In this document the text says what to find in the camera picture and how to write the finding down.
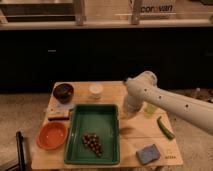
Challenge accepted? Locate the dark brown bowl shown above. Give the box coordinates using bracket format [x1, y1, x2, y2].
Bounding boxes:
[53, 83, 74, 104]

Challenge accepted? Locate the black chair frame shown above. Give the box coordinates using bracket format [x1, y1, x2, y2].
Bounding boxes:
[0, 131, 26, 171]

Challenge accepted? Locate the light blue cloth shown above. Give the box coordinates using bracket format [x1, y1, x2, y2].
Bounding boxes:
[55, 103, 75, 111]

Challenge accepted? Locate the red orange bowl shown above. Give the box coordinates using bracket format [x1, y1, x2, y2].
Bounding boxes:
[36, 121, 68, 150]

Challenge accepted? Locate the convan labelled box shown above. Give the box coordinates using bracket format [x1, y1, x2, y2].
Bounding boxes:
[128, 0, 176, 20]

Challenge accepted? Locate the green plastic tray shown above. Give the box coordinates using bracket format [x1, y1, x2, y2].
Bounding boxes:
[64, 104, 120, 165]

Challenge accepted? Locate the wooden block brush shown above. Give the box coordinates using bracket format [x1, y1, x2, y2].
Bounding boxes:
[47, 110, 70, 120]

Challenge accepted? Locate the green cucumber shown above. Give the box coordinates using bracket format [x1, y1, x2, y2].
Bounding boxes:
[157, 116, 175, 140]

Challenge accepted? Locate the white cup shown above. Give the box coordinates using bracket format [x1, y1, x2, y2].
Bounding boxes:
[89, 84, 103, 99]

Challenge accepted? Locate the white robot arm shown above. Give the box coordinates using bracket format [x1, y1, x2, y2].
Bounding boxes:
[123, 71, 213, 135]

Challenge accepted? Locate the light green cup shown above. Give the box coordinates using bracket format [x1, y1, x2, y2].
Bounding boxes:
[144, 104, 157, 114]

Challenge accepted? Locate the bunch of dark grapes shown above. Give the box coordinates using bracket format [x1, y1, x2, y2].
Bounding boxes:
[82, 133, 103, 157]

